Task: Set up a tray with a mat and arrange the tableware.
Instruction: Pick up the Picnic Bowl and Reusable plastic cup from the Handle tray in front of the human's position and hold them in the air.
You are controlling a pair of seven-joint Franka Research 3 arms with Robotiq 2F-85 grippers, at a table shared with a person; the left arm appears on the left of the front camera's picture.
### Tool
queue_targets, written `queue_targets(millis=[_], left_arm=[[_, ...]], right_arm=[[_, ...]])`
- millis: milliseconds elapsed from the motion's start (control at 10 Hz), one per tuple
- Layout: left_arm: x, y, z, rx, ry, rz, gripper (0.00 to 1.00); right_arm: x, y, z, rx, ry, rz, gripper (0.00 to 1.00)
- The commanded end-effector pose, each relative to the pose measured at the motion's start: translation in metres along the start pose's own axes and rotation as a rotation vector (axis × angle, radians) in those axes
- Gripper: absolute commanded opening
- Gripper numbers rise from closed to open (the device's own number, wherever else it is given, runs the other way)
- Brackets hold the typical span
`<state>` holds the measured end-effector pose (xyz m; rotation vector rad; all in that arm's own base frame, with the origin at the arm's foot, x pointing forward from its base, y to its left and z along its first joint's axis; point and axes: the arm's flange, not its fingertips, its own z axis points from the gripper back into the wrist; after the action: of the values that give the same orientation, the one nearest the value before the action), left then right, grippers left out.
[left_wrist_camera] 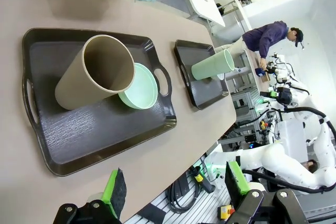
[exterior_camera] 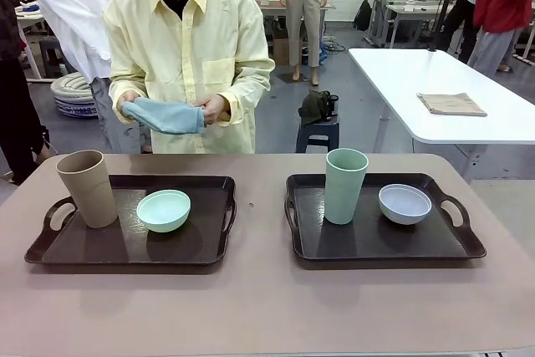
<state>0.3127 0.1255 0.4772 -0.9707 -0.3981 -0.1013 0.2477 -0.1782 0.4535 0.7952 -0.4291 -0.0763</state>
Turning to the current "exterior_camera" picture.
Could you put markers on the person's left hand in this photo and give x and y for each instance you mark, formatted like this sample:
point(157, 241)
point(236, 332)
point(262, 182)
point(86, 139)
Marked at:
point(217, 108)

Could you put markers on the person's right hand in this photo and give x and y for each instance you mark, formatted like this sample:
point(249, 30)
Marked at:
point(125, 98)

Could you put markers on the light blue cloth mat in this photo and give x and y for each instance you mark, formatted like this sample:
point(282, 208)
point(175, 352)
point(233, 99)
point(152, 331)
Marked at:
point(167, 116)

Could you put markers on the tall brown cup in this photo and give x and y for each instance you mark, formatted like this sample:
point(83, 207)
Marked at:
point(88, 194)

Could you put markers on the mint green bowl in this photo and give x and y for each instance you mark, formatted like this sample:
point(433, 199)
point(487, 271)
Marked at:
point(163, 215)

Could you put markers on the tall green cup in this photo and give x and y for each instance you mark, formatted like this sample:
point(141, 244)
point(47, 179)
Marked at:
point(344, 190)

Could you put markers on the pale blue bowl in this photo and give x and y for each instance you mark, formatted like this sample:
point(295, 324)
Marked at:
point(404, 206)

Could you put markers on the beige cloth mat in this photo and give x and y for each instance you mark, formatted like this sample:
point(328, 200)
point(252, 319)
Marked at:
point(451, 104)

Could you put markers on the person's right forearm yellow sleeve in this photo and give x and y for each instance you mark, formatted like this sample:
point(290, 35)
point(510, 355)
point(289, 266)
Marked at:
point(125, 81)

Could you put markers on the person's left forearm yellow sleeve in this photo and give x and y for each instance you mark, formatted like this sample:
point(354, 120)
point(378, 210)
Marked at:
point(251, 89)

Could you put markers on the dark brown serving tray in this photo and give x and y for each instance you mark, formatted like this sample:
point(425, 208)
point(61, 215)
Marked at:
point(376, 244)
point(125, 248)

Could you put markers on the round white blue cushion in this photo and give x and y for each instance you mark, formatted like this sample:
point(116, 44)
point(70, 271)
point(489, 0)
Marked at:
point(73, 89)

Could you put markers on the person in yellow shirt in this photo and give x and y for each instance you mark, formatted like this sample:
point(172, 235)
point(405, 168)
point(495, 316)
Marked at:
point(179, 52)

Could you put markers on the cardboard box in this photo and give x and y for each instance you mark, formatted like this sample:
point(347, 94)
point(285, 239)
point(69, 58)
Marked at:
point(281, 51)

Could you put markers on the dark plastic stool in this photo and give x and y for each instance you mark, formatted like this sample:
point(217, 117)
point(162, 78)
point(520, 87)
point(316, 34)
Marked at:
point(317, 131)
point(52, 52)

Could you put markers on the dark green bag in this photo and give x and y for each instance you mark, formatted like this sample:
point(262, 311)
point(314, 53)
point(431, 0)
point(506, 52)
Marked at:
point(313, 106)

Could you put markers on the person in white coat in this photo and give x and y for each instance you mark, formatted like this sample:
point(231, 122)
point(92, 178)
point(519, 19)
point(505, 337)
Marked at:
point(71, 6)

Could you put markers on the person in black clothes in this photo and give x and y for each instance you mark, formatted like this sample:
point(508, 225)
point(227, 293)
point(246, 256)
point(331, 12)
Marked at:
point(16, 102)

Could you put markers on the wooden top workbench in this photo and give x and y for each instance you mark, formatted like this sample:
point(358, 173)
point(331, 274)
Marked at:
point(271, 6)

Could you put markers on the white desk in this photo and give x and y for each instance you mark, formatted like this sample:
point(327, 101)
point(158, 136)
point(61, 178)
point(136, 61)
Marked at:
point(25, 18)

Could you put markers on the black backpack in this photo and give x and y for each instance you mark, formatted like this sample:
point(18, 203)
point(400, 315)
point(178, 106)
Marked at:
point(363, 16)

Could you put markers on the grey workbench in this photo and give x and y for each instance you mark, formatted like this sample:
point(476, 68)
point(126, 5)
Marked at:
point(401, 10)

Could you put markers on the black stand pole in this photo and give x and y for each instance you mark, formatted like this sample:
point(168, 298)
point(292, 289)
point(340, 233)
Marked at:
point(444, 10)

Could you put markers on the person in black trousers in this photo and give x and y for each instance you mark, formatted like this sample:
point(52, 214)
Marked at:
point(460, 18)

